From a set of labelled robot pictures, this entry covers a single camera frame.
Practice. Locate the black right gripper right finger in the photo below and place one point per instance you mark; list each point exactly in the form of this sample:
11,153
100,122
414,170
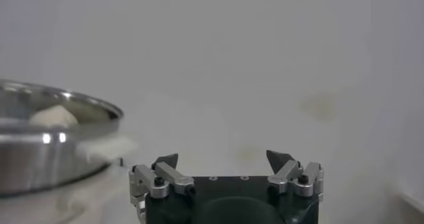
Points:
288,172

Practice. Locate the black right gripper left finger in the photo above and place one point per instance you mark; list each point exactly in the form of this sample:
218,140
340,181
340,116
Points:
165,175

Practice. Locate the white steamed baozi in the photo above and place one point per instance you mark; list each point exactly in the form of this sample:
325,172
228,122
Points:
53,116

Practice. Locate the stainless steel steamer basket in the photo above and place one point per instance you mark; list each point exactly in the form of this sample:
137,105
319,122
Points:
39,159

